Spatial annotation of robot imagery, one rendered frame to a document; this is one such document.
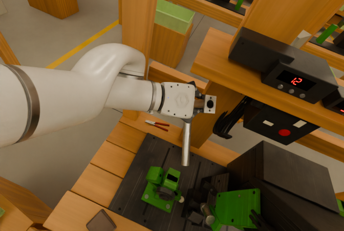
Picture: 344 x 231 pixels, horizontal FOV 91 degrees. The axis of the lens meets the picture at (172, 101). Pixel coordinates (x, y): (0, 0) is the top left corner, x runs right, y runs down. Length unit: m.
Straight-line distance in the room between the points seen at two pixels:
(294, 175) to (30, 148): 2.09
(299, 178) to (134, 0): 0.89
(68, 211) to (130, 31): 0.78
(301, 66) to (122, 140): 0.88
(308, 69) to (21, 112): 0.58
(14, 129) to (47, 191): 1.75
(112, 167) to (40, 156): 1.21
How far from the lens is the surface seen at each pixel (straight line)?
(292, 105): 0.57
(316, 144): 1.09
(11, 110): 0.21
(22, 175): 2.09
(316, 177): 0.95
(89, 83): 0.29
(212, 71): 0.49
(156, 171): 0.71
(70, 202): 0.96
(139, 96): 0.42
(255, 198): 0.69
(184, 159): 0.66
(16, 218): 1.13
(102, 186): 0.97
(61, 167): 2.00
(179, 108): 0.47
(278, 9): 0.55
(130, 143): 1.03
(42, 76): 0.25
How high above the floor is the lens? 1.82
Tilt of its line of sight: 50 degrees down
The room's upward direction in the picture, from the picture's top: 20 degrees clockwise
